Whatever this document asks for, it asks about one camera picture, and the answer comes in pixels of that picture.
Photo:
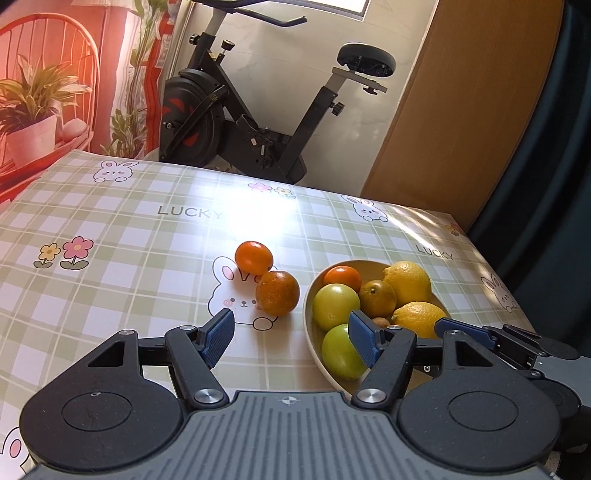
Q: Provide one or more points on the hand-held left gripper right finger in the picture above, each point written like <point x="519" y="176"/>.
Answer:
<point x="362" y="339"/>

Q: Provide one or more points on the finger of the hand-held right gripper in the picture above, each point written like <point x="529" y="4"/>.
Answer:
<point x="475" y="333"/>

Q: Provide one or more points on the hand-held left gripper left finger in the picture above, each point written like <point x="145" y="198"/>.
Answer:
<point x="217" y="339"/>

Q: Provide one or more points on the green round fruit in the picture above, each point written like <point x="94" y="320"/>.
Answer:
<point x="344" y="351"/>

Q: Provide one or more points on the small brown round fruit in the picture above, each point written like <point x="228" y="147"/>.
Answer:
<point x="381" y="322"/>

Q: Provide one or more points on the yellow-green round fruit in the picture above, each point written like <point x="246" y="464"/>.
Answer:
<point x="335" y="307"/>

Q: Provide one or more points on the brownish orange tangerine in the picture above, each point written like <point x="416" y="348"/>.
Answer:
<point x="377" y="298"/>

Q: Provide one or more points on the yellow lemon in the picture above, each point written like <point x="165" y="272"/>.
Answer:
<point x="418" y="319"/>
<point x="408" y="281"/>

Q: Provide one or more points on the bright orange tangerine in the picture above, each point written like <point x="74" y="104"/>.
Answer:
<point x="253" y="257"/>
<point x="341" y="278"/>

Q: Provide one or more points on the cream round bowl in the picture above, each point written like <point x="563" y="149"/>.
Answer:
<point x="371" y="272"/>

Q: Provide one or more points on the dark mottled orange tangerine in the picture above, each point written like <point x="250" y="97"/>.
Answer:
<point x="277" y="293"/>

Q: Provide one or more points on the green checked tablecloth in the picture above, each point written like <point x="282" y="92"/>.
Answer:
<point x="138" y="277"/>

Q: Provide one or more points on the dark teal curtain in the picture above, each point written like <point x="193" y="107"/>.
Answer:
<point x="554" y="184"/>

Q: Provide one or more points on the wooden panel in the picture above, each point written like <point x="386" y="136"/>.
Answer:
<point x="461" y="115"/>

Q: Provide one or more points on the black exercise bike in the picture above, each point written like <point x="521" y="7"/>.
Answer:
<point x="194" y="115"/>

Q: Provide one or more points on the window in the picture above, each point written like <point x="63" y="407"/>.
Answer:
<point x="346" y="7"/>

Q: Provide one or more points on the red paper wall banner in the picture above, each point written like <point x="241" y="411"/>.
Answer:
<point x="162" y="27"/>

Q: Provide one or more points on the red printed wall backdrop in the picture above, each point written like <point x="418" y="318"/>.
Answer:
<point x="46" y="23"/>

